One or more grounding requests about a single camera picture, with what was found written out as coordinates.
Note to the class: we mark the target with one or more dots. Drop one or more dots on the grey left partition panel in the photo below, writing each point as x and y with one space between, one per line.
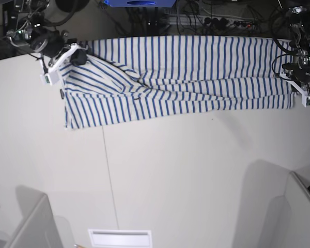
37 227

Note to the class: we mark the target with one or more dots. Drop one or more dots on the white power strip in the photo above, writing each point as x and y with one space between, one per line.
201 20

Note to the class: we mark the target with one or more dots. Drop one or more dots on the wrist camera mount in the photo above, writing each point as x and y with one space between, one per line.
304 91
51 73

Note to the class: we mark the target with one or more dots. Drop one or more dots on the blue white striped T-shirt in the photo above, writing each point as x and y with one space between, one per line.
139 78

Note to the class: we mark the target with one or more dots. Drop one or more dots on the black left floor post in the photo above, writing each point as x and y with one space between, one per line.
9 18

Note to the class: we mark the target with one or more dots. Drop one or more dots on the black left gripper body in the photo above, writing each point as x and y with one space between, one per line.
297 72

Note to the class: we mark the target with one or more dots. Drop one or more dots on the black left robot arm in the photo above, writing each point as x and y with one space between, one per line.
296 15

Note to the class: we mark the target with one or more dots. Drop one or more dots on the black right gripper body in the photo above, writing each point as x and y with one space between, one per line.
48 43

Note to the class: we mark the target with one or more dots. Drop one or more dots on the blue box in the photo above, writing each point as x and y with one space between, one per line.
139 3

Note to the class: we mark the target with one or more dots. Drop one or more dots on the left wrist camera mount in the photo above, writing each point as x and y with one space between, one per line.
304 91

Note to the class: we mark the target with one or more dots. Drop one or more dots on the grey right partition panel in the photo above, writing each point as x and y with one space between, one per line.
298 197

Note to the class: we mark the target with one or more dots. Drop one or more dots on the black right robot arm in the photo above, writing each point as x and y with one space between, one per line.
30 28

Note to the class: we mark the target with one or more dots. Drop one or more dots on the grey partition panel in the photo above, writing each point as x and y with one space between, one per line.
37 227
298 197

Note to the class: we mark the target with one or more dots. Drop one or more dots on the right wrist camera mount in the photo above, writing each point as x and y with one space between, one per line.
51 73

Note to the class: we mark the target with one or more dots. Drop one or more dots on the white label plate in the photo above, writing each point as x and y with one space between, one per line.
120 238

